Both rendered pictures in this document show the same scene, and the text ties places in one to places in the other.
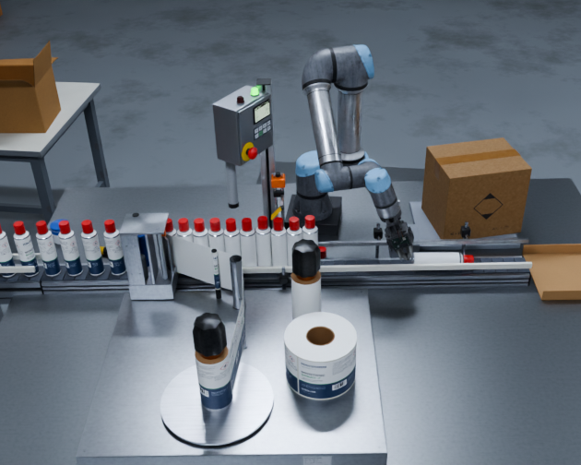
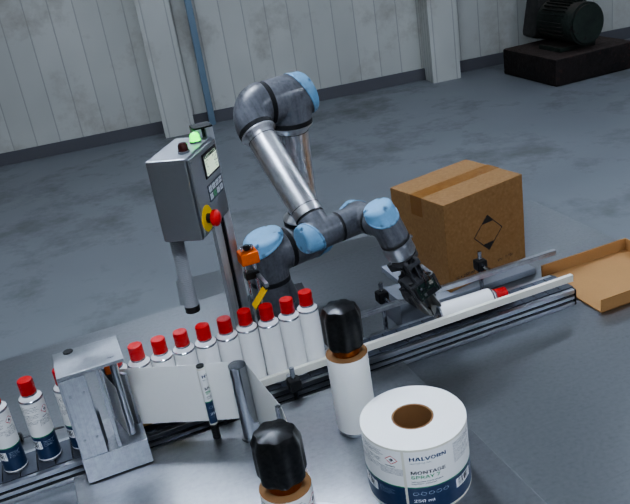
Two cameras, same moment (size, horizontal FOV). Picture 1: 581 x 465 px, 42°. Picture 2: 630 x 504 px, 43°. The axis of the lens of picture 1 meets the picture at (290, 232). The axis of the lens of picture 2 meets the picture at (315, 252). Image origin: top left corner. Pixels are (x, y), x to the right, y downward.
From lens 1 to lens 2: 0.78 m
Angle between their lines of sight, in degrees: 20
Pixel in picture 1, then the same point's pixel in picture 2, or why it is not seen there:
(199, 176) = not seen: hidden behind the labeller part
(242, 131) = (196, 188)
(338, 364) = (459, 443)
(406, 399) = (541, 469)
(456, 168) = (442, 195)
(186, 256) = (155, 391)
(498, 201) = (497, 223)
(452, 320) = (523, 365)
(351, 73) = (295, 104)
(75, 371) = not seen: outside the picture
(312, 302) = (365, 386)
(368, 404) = (510, 489)
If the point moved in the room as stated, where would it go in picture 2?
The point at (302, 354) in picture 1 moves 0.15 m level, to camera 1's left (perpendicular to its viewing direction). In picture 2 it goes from (407, 446) to (331, 477)
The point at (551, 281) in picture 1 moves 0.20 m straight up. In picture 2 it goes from (596, 292) to (596, 225)
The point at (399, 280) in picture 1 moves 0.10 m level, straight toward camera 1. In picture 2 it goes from (433, 343) to (447, 363)
